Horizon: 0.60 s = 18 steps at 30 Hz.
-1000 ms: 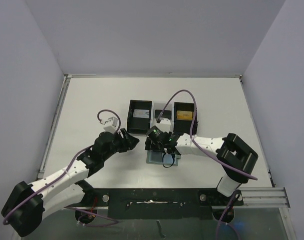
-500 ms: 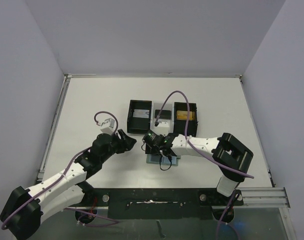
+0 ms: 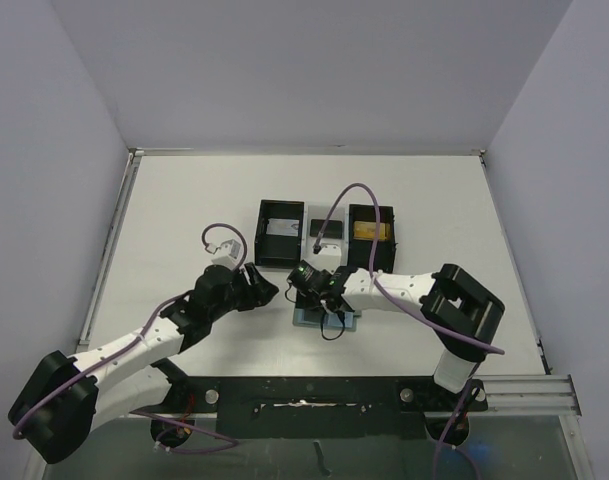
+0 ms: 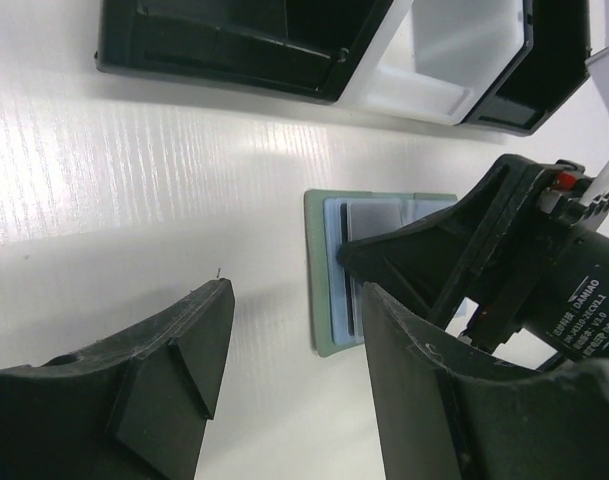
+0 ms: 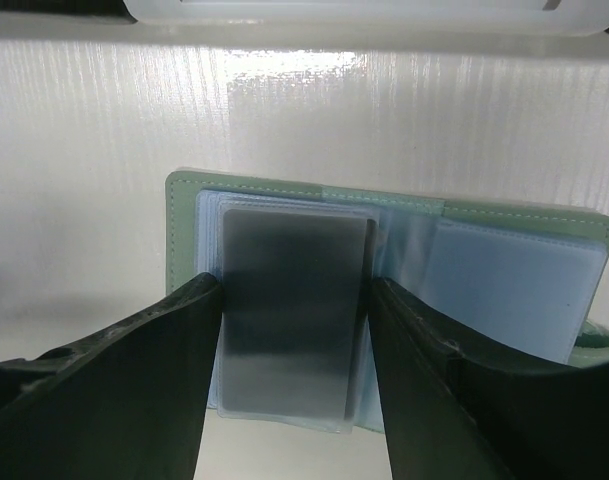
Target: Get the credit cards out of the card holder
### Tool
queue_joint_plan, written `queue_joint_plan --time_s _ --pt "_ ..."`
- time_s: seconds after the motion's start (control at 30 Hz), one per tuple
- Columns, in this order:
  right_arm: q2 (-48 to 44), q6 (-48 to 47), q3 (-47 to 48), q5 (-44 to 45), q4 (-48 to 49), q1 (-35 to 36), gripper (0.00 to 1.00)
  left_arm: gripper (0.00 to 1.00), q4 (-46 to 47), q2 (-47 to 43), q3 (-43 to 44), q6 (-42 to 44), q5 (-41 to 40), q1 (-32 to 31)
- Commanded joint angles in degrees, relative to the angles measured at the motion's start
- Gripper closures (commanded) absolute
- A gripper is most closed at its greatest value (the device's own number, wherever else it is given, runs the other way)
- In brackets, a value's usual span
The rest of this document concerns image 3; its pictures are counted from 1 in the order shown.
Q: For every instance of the black card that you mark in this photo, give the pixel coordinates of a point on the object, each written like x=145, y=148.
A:
x=334, y=229

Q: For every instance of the aluminium front rail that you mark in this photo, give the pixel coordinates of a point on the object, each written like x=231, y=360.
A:
x=494, y=395

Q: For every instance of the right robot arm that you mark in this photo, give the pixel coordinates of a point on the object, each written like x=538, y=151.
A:
x=463, y=313

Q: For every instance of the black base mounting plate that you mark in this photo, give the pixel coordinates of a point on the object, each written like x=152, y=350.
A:
x=311, y=407

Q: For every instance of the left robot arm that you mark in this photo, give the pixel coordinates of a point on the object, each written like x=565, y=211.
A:
x=67, y=397

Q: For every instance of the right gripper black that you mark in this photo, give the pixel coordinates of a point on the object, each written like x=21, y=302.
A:
x=328, y=304

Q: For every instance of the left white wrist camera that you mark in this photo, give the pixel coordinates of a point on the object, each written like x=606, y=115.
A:
x=230, y=254

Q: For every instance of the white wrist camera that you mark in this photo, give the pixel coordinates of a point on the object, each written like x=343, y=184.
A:
x=230, y=254
x=328, y=257

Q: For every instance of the green leather card holder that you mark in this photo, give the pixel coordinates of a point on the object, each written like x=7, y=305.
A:
x=317, y=317

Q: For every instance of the silver blue card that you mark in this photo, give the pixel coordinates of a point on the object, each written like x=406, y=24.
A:
x=283, y=227

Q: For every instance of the white middle bin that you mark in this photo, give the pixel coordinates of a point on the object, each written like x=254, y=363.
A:
x=311, y=245

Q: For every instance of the black left bin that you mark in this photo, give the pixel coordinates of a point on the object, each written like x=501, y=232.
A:
x=278, y=236

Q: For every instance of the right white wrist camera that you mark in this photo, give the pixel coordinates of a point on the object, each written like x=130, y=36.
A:
x=328, y=257

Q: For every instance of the gold card in bin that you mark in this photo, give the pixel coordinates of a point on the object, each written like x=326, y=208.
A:
x=370, y=230

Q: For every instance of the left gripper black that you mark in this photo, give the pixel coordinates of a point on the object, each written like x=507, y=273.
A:
x=249, y=288

